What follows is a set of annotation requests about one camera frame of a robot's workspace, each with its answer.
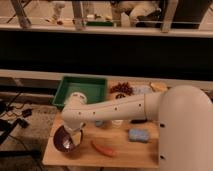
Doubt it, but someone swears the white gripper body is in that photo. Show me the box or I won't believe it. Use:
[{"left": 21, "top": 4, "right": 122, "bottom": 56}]
[{"left": 63, "top": 126, "right": 83, "bottom": 147}]

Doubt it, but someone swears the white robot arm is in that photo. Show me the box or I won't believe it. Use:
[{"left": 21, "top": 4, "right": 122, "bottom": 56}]
[{"left": 62, "top": 85, "right": 213, "bottom": 171}]

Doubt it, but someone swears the purple bowl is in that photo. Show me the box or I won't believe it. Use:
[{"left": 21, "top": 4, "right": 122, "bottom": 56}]
[{"left": 53, "top": 126, "right": 83, "bottom": 153}]

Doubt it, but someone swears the small blue cup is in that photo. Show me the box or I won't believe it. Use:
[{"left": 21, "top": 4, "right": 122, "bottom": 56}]
[{"left": 95, "top": 121, "right": 104, "bottom": 127}]

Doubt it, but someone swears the orange carrot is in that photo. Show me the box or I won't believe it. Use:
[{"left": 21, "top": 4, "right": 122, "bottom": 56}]
[{"left": 91, "top": 141, "right": 116, "bottom": 157}]

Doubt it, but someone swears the small white cup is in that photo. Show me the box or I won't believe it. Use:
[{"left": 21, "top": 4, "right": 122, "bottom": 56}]
[{"left": 111, "top": 120, "right": 123, "bottom": 128}]

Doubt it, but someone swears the green plastic tray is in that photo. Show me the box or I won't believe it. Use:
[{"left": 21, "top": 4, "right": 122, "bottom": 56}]
[{"left": 52, "top": 76, "right": 107, "bottom": 109}]

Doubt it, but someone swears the dark red grape bunch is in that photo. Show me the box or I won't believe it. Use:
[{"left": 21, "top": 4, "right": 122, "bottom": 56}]
[{"left": 110, "top": 82, "right": 133, "bottom": 95}]

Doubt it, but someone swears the blue sponge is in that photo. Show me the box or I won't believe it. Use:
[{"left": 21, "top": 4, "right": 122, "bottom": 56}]
[{"left": 128, "top": 129, "right": 150, "bottom": 143}]

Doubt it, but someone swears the bread piece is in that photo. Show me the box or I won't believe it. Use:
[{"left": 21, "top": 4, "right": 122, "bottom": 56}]
[{"left": 151, "top": 82, "right": 168, "bottom": 92}]

